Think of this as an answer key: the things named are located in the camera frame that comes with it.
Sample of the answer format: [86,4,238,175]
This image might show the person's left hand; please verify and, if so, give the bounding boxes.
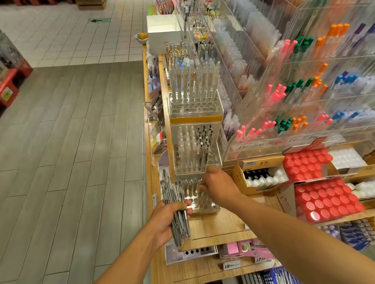
[144,198,197,251]

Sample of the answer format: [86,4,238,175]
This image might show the person's right hand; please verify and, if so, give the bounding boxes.
[197,163,246,209]

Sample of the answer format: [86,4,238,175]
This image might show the clear pen bundle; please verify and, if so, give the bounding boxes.
[158,167,193,250]

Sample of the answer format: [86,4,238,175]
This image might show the large tiered acrylic pen rack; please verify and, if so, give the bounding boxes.
[174,0,375,164]

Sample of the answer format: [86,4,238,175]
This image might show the clear acrylic pen display tower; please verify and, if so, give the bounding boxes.
[158,38,236,218]

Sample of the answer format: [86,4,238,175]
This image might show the blue shopping basket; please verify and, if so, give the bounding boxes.
[258,264,308,284]

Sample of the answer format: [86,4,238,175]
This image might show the person's left forearm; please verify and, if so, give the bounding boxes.
[60,234,179,284]

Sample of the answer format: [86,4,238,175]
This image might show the person's right forearm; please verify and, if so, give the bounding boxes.
[229,182,375,284]

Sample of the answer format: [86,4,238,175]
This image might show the wooden glue display stand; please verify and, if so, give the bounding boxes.
[129,23,375,284]

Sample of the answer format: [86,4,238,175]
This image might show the white square box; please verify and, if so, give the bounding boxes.
[145,12,186,57]

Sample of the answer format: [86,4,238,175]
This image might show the small translucent plastic organiser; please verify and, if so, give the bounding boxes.
[165,242,221,265]

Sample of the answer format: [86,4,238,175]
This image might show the tray of red-capped glue sticks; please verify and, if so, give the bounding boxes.
[281,146,336,183]
[293,174,368,226]

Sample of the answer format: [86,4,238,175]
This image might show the row of hanging stationery packets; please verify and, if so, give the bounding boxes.
[139,46,179,204]

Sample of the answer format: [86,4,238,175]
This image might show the blue yellow stationery packets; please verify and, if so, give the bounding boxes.
[321,218,375,254]

